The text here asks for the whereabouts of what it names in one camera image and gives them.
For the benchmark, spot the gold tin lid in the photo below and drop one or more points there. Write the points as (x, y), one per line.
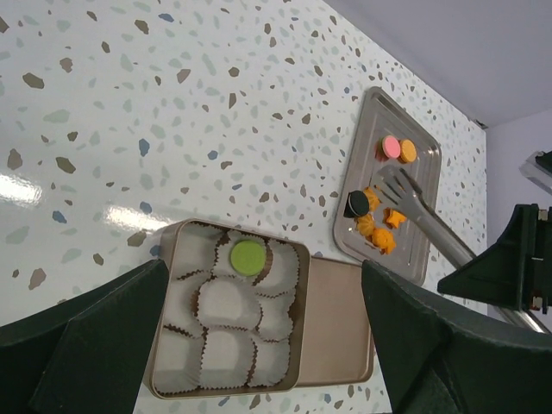
(338, 347)

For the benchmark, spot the orange animal cookie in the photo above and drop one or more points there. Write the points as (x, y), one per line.
(383, 240)

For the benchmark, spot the black sandwich cookie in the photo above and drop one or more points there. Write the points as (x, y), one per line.
(356, 205)

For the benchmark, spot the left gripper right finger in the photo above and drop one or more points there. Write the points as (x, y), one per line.
(437, 356)

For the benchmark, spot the pink round cookie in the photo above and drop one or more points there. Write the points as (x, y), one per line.
(388, 148)

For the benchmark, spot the orange round cookie top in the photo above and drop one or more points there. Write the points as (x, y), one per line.
(407, 151)

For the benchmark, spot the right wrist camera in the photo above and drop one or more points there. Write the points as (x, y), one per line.
(537, 169)

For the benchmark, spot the gold cookie tin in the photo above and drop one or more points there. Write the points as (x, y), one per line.
(222, 333)

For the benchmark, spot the orange fish cookie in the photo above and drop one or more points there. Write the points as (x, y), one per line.
(394, 219)

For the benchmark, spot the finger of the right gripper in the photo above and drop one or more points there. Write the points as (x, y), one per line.
(502, 275)

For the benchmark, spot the metal tongs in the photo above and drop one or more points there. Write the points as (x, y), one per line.
(397, 188)

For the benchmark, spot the green round cookie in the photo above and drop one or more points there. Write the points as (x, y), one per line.
(247, 258)

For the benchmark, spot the orange flower cookie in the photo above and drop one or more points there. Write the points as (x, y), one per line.
(372, 198)

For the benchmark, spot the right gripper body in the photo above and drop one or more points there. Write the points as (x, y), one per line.
(539, 279)

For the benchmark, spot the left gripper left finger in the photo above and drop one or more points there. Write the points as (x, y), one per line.
(87, 354)

